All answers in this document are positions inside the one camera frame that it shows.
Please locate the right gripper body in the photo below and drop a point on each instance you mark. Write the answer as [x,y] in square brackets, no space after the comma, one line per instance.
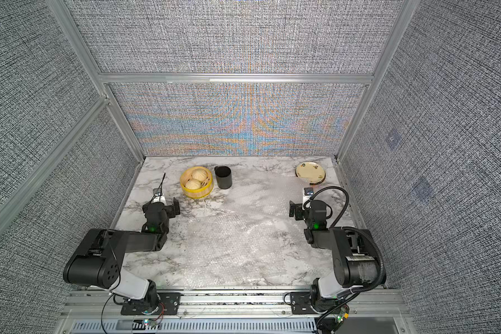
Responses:
[300,213]

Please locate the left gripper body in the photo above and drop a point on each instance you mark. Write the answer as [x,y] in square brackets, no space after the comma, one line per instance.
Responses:
[170,213]

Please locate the cream plate with calligraphy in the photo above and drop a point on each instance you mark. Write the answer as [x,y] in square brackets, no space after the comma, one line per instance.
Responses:
[311,172]

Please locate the bubble wrap around orange plate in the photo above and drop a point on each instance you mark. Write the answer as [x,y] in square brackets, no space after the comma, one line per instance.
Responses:
[263,192]

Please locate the bubble dark red plate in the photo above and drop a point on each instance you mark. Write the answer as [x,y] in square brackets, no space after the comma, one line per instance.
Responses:
[343,243]

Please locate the bubble white plate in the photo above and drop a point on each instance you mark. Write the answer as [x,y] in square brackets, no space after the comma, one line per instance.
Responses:
[245,250]

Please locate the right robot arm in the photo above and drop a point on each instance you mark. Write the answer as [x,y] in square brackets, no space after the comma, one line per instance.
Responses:
[358,264]

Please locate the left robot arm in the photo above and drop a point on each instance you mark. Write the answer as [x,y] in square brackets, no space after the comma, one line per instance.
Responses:
[98,260]

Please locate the lower steamed bun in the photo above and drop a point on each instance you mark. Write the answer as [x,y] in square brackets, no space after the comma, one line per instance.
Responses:
[193,184]

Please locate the steamed bun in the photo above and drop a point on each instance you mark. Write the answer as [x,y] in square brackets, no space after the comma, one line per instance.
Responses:
[199,174]
[193,184]

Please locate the yellow bamboo steamer basket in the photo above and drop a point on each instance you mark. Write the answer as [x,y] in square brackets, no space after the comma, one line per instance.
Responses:
[207,188]

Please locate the upper steamed bun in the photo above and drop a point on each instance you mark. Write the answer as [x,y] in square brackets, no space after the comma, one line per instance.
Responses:
[199,174]

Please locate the black cup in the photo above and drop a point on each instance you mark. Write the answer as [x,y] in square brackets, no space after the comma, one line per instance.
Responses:
[223,176]

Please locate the left base circuit board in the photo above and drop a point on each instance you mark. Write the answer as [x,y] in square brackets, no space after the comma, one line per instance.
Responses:
[151,323]

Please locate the base circuit board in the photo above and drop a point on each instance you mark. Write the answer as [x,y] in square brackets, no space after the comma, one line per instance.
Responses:
[341,318]
[151,323]

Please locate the right base circuit board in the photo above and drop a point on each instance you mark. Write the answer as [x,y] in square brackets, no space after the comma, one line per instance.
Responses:
[341,318]

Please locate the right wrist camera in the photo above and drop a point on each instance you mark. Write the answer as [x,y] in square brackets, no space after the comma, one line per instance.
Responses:
[308,192]

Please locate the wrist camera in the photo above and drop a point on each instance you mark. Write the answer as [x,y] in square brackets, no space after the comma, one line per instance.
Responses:
[158,196]
[308,192]

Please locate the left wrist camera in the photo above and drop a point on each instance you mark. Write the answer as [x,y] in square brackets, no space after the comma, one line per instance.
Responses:
[158,196]

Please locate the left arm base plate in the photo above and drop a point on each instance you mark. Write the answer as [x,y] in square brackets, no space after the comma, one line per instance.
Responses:
[165,304]

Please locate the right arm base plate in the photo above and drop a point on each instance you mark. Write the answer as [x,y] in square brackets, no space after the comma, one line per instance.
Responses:
[303,303]

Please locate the aluminium front rail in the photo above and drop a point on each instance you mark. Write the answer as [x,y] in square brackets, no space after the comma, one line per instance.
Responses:
[236,302]

